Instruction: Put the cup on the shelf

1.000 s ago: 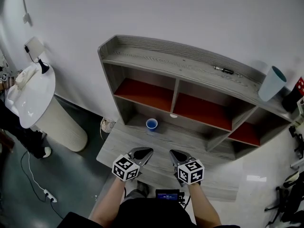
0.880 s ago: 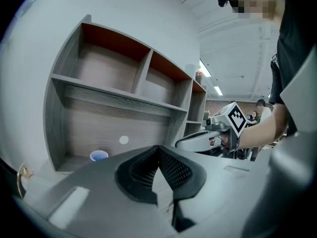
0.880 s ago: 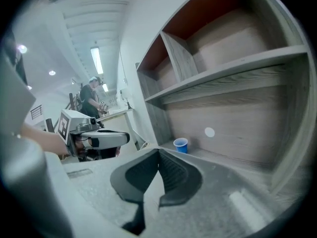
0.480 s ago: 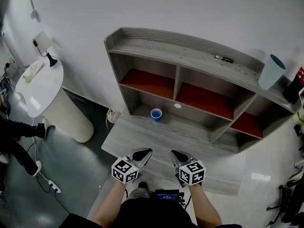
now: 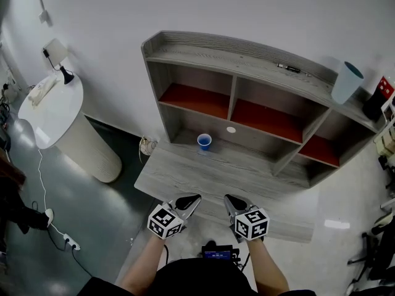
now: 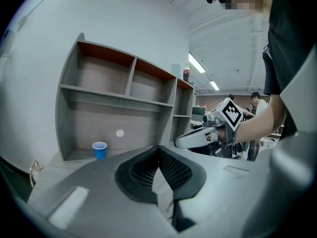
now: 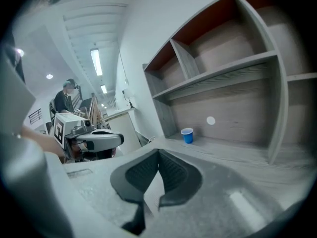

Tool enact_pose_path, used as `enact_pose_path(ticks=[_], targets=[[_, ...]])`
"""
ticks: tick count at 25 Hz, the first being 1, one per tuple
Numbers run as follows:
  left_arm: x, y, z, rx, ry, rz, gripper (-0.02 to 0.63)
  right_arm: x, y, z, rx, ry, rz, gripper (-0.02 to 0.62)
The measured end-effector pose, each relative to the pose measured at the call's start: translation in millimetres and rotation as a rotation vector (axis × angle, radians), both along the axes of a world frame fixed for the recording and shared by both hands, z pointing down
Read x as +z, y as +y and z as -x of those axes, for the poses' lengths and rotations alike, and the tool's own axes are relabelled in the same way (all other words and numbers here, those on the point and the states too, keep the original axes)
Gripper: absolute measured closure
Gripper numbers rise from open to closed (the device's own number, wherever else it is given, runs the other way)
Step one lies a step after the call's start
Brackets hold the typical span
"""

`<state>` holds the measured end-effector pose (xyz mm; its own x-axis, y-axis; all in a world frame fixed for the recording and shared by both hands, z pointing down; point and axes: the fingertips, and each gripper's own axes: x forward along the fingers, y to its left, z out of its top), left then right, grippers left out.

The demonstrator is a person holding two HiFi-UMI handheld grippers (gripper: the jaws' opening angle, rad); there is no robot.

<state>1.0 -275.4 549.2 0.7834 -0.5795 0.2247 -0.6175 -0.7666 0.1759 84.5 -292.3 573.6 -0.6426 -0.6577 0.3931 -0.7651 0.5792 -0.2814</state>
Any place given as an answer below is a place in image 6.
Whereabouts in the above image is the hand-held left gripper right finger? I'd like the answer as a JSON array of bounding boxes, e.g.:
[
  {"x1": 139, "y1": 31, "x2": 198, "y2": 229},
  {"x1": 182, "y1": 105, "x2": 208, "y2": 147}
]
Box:
[{"x1": 158, "y1": 145, "x2": 273, "y2": 238}]

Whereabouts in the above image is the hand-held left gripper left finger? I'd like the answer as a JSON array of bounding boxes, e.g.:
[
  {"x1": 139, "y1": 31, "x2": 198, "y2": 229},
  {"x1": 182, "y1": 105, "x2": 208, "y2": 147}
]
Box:
[{"x1": 27, "y1": 145, "x2": 179, "y2": 238}]

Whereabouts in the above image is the person's black shirt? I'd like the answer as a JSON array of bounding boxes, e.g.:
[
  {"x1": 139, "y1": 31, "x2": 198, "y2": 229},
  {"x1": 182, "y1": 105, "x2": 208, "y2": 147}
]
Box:
[{"x1": 262, "y1": 0, "x2": 317, "y2": 139}]

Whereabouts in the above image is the dark drink bottle yellow cap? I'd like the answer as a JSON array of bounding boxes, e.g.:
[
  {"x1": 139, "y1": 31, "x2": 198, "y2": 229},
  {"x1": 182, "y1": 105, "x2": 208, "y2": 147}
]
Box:
[{"x1": 182, "y1": 62, "x2": 191, "y2": 82}]

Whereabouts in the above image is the translucent white container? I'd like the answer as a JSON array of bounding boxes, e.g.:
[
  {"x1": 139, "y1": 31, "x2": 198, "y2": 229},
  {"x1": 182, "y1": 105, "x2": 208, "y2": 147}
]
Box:
[{"x1": 171, "y1": 63, "x2": 182, "y2": 79}]

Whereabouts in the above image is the long ceiling light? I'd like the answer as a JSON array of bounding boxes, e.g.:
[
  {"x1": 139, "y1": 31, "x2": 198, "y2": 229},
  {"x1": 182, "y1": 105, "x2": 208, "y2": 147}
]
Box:
[{"x1": 188, "y1": 52, "x2": 207, "y2": 74}]

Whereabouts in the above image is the blue plastic cup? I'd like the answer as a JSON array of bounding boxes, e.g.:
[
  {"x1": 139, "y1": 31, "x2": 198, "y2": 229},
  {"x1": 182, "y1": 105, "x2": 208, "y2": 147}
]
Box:
[{"x1": 92, "y1": 141, "x2": 108, "y2": 160}]

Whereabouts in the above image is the black computer monitor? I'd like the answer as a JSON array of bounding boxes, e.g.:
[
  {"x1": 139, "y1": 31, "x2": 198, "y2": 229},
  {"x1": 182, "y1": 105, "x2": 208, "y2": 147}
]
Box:
[{"x1": 191, "y1": 106, "x2": 207, "y2": 121}]

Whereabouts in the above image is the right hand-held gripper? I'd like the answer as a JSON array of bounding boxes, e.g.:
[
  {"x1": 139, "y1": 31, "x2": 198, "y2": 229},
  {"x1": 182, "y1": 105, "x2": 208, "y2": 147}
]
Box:
[{"x1": 173, "y1": 97, "x2": 245, "y2": 158}]

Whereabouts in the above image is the grey wooden shelf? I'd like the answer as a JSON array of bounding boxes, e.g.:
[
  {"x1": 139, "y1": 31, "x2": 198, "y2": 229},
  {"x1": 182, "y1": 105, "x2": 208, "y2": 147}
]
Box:
[{"x1": 55, "y1": 32, "x2": 195, "y2": 162}]

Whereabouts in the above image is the person's right forearm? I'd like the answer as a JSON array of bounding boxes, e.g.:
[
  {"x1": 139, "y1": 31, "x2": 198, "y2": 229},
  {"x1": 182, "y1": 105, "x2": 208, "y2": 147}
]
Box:
[{"x1": 234, "y1": 92, "x2": 288, "y2": 146}]

